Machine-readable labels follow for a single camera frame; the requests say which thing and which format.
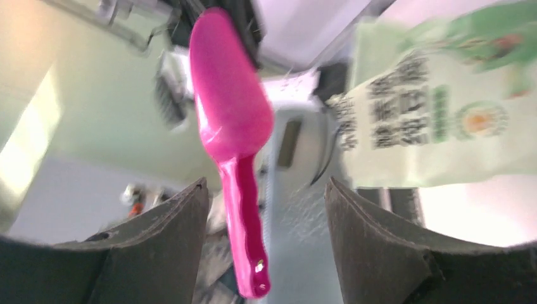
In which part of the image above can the pink plastic litter scoop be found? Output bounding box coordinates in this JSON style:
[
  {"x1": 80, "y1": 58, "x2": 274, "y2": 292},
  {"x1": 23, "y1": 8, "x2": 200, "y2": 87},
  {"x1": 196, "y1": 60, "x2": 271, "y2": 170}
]
[{"x1": 189, "y1": 8, "x2": 274, "y2": 298}]

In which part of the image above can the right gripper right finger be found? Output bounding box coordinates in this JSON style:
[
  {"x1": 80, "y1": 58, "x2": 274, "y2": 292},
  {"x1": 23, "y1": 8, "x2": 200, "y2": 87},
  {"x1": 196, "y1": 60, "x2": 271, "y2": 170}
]
[{"x1": 325, "y1": 178, "x2": 536, "y2": 304}]

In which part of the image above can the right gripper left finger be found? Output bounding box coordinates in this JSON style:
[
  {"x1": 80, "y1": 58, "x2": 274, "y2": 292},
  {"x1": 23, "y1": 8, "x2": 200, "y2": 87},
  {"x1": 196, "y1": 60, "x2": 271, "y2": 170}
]
[{"x1": 1, "y1": 178, "x2": 209, "y2": 303}]

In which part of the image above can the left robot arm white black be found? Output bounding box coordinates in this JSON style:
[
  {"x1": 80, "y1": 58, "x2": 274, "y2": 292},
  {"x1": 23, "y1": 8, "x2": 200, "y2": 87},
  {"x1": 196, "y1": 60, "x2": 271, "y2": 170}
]
[{"x1": 255, "y1": 60, "x2": 348, "y2": 303}]

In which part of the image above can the green cat litter bag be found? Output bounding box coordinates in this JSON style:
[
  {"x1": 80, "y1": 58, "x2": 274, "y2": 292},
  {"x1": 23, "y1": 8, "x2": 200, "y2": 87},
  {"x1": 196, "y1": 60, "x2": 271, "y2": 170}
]
[{"x1": 328, "y1": 1, "x2": 536, "y2": 187}]

